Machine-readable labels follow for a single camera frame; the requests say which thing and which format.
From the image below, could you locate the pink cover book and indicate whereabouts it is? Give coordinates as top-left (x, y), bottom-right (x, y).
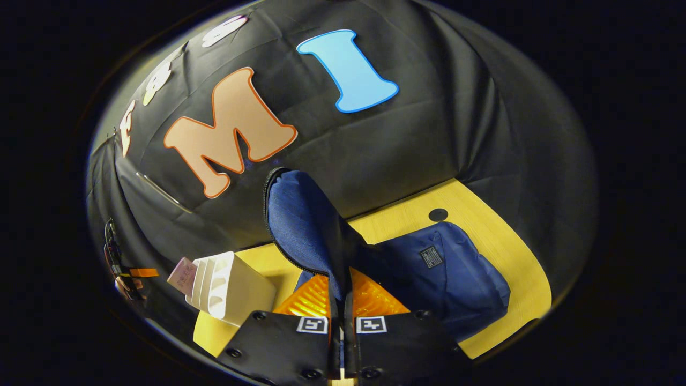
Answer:
top-left (166, 256), bottom-right (199, 296)

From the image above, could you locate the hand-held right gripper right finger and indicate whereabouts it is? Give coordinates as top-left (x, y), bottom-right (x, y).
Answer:
top-left (343, 267), bottom-right (472, 384)

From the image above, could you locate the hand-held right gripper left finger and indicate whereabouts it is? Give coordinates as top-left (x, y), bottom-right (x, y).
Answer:
top-left (217, 273), bottom-right (342, 384)

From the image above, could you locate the white bookshelf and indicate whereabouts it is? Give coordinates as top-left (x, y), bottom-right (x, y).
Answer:
top-left (185, 251), bottom-right (278, 328)

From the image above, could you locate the black backdrop cloth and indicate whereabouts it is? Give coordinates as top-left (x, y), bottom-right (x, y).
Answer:
top-left (86, 0), bottom-right (598, 344)

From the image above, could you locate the blue schoolbag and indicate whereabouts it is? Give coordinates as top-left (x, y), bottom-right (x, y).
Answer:
top-left (263, 166), bottom-right (511, 344)

